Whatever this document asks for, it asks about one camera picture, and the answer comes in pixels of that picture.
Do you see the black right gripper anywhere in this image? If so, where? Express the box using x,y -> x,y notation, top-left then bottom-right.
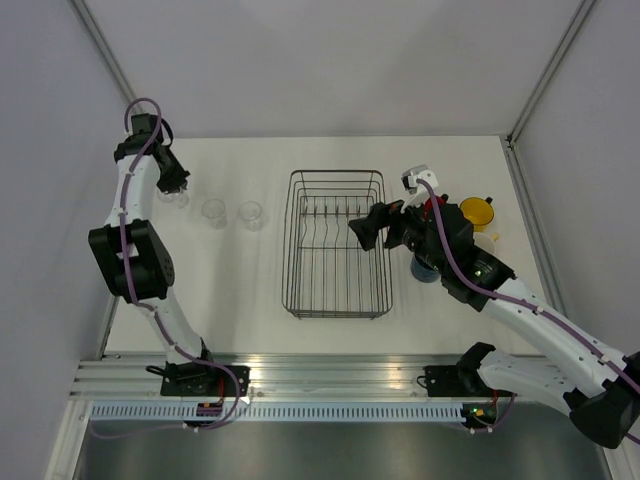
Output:
349,189 -> 450,274

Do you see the clear glass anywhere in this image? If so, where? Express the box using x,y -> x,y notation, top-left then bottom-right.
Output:
201,199 -> 227,230
238,201 -> 263,232
156,188 -> 190,209

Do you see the red mug black handle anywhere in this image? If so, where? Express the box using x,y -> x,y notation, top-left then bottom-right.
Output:
425,194 -> 449,208

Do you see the blue mug dark handle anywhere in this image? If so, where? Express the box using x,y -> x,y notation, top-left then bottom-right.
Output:
410,255 -> 440,283

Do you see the yellow mug black handle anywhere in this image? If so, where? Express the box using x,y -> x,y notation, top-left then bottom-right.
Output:
460,197 -> 495,232

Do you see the pale yellow mug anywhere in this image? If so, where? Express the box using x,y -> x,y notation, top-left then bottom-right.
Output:
473,232 -> 500,255

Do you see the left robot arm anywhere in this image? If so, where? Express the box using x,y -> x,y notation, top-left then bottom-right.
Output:
88,114 -> 218,396

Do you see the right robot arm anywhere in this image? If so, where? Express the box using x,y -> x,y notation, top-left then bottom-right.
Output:
348,201 -> 639,449

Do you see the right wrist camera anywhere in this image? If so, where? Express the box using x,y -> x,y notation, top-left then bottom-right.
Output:
401,165 -> 439,209

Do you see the dark wire dish rack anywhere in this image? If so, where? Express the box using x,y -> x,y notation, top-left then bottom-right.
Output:
281,170 -> 393,319

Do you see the aluminium frame post right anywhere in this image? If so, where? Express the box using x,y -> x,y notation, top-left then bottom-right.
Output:
504,0 -> 601,149

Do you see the aluminium frame post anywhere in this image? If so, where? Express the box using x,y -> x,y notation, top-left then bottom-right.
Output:
67,0 -> 164,151
504,0 -> 601,149

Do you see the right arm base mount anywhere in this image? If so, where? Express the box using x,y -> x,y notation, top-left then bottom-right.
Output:
416,342 -> 511,398

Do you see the aluminium frame post left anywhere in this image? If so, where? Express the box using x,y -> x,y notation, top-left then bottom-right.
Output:
67,0 -> 164,151

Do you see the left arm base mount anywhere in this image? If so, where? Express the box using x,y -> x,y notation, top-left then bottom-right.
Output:
145,363 -> 250,398

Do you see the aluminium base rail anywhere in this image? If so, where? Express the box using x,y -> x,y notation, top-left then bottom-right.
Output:
70,352 -> 459,402

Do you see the white slotted cable duct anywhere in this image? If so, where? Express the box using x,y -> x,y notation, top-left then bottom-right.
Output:
91,401 -> 464,423

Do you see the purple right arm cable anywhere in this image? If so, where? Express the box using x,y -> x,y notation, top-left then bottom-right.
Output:
417,179 -> 640,446

